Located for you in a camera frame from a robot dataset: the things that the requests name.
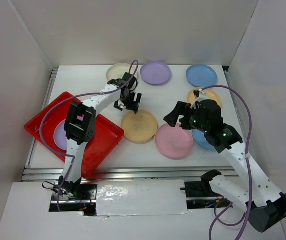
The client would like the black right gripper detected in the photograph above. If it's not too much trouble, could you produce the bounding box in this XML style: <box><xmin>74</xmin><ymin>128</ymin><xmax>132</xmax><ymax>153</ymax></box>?
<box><xmin>164</xmin><ymin>100</ymin><xmax>210</xmax><ymax>133</ymax></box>

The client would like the orange plate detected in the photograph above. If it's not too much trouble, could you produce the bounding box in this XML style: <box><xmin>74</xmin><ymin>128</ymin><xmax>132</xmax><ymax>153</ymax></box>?
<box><xmin>187</xmin><ymin>87</ymin><xmax>222</xmax><ymax>107</ymax></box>
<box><xmin>120</xmin><ymin>110</ymin><xmax>158</xmax><ymax>143</ymax></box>

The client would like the pink plate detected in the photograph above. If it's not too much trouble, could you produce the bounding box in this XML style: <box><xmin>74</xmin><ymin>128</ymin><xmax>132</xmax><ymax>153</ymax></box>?
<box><xmin>154</xmin><ymin>124</ymin><xmax>194</xmax><ymax>159</ymax></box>

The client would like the purple plate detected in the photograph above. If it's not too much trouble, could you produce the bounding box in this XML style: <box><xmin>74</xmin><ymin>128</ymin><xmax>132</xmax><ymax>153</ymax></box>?
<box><xmin>53</xmin><ymin>120</ymin><xmax>68</xmax><ymax>151</ymax></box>
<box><xmin>140</xmin><ymin>61</ymin><xmax>172</xmax><ymax>85</ymax></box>

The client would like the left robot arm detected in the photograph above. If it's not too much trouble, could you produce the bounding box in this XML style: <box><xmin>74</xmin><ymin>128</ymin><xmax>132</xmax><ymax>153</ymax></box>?
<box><xmin>58</xmin><ymin>72</ymin><xmax>142</xmax><ymax>200</ymax></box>

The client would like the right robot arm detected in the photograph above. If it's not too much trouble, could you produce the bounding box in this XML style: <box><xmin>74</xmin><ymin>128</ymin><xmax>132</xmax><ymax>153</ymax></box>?
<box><xmin>164</xmin><ymin>100</ymin><xmax>286</xmax><ymax>233</ymax></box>

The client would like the red plastic bin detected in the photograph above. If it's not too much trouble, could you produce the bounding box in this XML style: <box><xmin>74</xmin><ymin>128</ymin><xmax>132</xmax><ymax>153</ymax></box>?
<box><xmin>24</xmin><ymin>91</ymin><xmax>124</xmax><ymax>177</ymax></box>

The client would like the blue plate in front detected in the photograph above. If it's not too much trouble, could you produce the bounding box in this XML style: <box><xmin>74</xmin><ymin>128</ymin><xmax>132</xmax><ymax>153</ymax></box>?
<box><xmin>191</xmin><ymin>129</ymin><xmax>215</xmax><ymax>151</ymax></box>

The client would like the blue plate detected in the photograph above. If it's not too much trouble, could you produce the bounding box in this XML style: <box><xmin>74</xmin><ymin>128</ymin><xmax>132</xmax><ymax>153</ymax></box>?
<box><xmin>191</xmin><ymin>129</ymin><xmax>215</xmax><ymax>151</ymax></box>
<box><xmin>186</xmin><ymin>64</ymin><xmax>218</xmax><ymax>87</ymax></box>

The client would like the blue plate at back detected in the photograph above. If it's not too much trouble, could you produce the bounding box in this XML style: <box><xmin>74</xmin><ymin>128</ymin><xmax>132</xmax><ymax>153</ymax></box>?
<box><xmin>186</xmin><ymin>64</ymin><xmax>218</xmax><ymax>87</ymax></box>

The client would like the cream plate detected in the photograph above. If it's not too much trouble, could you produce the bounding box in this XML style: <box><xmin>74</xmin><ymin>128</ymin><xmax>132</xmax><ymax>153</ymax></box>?
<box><xmin>106</xmin><ymin>63</ymin><xmax>131</xmax><ymax>82</ymax></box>

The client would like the white foil-edged panel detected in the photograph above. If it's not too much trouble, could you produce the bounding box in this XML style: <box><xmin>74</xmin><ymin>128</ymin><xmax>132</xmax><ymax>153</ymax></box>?
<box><xmin>96</xmin><ymin>180</ymin><xmax>188</xmax><ymax>217</ymax></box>

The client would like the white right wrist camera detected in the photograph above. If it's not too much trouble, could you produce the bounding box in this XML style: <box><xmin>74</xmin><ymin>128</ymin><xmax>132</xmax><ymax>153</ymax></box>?
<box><xmin>192</xmin><ymin>88</ymin><xmax>209</xmax><ymax>109</ymax></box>

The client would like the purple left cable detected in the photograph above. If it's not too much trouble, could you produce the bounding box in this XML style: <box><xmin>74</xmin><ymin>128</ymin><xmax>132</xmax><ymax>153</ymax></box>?
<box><xmin>39</xmin><ymin>59</ymin><xmax>140</xmax><ymax>213</ymax></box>

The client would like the aluminium front rail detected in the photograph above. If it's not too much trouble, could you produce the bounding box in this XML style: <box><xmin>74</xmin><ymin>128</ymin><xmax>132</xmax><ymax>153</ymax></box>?
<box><xmin>21</xmin><ymin>166</ymin><xmax>236</xmax><ymax>182</ymax></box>

